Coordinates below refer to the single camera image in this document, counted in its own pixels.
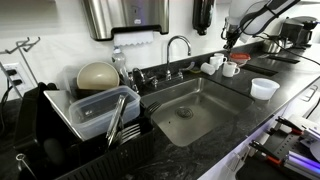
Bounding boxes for white mug front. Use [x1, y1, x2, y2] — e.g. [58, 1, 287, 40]
[222, 62, 240, 78]

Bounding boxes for black coffee maker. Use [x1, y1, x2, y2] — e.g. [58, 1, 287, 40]
[280, 16, 319, 49]

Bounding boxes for cream round bowl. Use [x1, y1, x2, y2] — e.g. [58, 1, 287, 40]
[77, 62, 120, 90]

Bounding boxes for red lid food container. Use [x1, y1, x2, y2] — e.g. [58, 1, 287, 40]
[230, 53, 251, 67]

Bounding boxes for clear plastic storage container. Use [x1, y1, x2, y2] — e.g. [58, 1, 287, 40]
[69, 86, 141, 141]

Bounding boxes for chrome faucet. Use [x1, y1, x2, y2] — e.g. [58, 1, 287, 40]
[131, 35, 196, 89]

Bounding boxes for translucent plastic tub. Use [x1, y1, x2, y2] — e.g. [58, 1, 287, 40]
[250, 78, 280, 100]

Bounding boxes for stainless steel sink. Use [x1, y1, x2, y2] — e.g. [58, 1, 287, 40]
[141, 78, 254, 147]

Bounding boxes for black dish rack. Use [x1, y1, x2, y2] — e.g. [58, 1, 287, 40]
[14, 83, 154, 180]

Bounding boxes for metal tongs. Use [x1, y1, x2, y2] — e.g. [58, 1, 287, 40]
[106, 95, 126, 146]

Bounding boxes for white mug middle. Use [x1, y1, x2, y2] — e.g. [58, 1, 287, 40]
[210, 56, 223, 70]

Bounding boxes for black soap dispenser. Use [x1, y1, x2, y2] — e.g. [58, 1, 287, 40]
[192, 0, 215, 36]

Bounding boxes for wall power outlet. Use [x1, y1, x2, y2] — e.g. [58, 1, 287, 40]
[2, 63, 25, 98]

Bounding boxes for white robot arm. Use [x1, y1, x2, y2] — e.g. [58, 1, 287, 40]
[221, 0, 300, 51]

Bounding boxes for white mug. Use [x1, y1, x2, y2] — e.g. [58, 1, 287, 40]
[210, 56, 223, 70]
[214, 53, 227, 64]
[222, 62, 240, 78]

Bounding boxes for white mug far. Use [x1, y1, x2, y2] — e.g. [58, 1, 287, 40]
[214, 53, 227, 64]

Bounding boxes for white mug lying sideways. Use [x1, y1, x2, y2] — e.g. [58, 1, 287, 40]
[200, 63, 215, 75]

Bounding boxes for silver metal fork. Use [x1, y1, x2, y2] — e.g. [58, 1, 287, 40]
[121, 123, 141, 144]

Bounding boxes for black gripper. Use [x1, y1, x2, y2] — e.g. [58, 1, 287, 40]
[221, 16, 241, 51]

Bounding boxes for clear plastic bottle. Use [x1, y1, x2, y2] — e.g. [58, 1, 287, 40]
[112, 47, 130, 86]

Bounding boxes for steel baking tray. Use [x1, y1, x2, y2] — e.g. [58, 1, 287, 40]
[44, 90, 82, 139]

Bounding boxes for steel paper towel dispenser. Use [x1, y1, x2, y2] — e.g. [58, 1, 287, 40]
[80, 0, 169, 41]

